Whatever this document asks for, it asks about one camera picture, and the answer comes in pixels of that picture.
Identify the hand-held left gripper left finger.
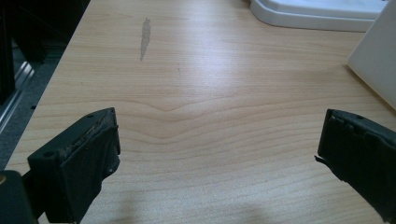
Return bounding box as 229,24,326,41
27,106,121,224

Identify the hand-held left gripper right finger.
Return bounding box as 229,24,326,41
314,108,396,224

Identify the white box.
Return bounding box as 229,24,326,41
346,0,396,110

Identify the white plastic tray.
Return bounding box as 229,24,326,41
248,0,390,33

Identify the metal rail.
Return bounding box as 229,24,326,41
0,61,35,134

